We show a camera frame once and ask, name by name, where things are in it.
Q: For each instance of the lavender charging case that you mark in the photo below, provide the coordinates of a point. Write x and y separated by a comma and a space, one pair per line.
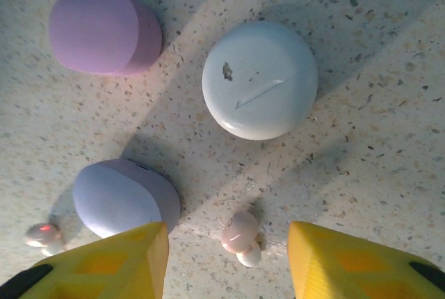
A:
118, 198

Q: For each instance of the pinkish purple charging case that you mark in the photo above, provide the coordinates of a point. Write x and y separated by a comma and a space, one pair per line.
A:
101, 31

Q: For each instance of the white round charging case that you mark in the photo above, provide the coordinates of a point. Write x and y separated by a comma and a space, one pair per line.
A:
260, 80

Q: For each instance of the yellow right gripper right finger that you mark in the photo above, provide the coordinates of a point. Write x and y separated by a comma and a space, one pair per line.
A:
365, 267

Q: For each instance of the pale pink earbud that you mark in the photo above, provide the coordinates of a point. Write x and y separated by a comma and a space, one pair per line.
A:
41, 234
240, 233

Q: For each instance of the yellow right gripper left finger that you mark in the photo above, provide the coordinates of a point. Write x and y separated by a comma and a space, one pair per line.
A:
87, 271

